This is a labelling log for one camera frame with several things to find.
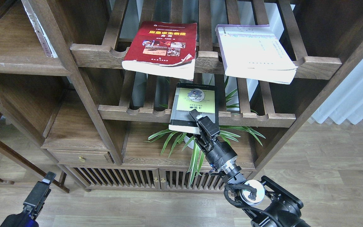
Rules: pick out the white curtain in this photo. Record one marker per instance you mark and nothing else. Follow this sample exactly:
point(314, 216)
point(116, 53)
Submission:
point(345, 104)

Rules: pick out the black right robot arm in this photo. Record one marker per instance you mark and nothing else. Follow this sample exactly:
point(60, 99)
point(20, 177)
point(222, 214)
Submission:
point(265, 202)

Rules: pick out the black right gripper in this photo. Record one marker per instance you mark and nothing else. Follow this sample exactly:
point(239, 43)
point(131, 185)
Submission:
point(220, 155)

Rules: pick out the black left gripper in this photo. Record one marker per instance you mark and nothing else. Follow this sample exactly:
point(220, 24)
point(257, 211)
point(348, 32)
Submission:
point(33, 204)

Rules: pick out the white plant pot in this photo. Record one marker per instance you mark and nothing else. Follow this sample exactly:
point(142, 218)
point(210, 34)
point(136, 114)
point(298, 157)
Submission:
point(189, 141)

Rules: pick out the wooden furniture at left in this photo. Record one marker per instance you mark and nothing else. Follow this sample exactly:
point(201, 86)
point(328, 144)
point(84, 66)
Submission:
point(22, 163)

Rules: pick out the thin book white spine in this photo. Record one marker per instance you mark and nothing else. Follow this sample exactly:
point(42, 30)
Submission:
point(40, 32)

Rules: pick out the green black cover book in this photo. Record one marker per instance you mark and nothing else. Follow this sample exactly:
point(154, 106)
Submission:
point(188, 96)

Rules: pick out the dark wooden bookshelf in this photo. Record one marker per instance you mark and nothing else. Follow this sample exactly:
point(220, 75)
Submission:
point(84, 104)

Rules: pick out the red cover book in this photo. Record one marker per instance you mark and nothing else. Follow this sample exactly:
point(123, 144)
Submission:
point(163, 49)

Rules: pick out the white purple book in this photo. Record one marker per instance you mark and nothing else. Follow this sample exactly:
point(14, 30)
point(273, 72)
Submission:
point(254, 52)

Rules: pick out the brass drawer knob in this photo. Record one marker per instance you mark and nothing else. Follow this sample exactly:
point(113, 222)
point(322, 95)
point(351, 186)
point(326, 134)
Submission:
point(82, 159)

